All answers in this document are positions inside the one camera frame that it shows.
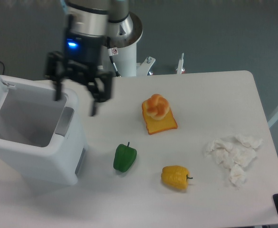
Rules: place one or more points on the yellow bell pepper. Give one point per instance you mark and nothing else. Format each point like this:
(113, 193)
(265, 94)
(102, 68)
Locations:
(176, 177)

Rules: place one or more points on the white table frame bracket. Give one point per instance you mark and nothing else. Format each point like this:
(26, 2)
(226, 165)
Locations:
(144, 68)

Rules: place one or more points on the white trash can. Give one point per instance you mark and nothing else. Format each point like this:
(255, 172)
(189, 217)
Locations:
(39, 137)

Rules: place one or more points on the orange toast slice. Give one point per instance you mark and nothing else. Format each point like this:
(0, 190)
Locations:
(156, 126)

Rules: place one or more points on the knotted round bread roll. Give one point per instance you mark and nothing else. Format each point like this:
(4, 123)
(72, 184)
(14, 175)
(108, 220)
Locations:
(156, 107)

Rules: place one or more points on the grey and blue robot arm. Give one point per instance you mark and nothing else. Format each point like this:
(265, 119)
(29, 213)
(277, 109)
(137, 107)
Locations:
(85, 34)

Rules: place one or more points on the crumpled white tissue paper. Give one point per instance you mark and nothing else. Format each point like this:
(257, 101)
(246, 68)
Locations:
(234, 153)

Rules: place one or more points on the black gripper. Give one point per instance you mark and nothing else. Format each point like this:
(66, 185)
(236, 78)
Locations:
(79, 62)

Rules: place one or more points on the green bell pepper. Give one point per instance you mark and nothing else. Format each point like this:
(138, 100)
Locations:
(124, 157)

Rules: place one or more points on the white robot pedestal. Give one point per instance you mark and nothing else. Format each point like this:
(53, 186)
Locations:
(120, 53)

